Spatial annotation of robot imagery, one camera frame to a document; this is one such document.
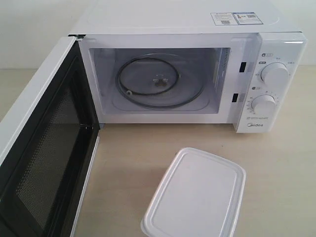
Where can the white plastic food container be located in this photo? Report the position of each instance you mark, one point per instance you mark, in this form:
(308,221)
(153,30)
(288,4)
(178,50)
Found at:
(199,195)

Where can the white microwave door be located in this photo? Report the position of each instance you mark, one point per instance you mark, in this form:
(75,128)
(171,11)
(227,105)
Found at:
(48,140)

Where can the white Midea microwave oven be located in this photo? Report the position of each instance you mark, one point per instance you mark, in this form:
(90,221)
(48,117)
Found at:
(229,58)

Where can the glass turntable plate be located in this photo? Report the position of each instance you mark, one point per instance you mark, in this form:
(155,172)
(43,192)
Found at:
(159,81)

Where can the lower white timer knob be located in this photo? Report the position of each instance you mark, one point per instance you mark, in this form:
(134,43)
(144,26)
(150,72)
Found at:
(263,105)

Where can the white label sticker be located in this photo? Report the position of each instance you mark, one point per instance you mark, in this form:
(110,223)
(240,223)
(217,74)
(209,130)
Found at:
(235,18)

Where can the upper white power knob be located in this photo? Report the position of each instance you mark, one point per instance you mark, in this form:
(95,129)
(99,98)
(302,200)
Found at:
(274,73)

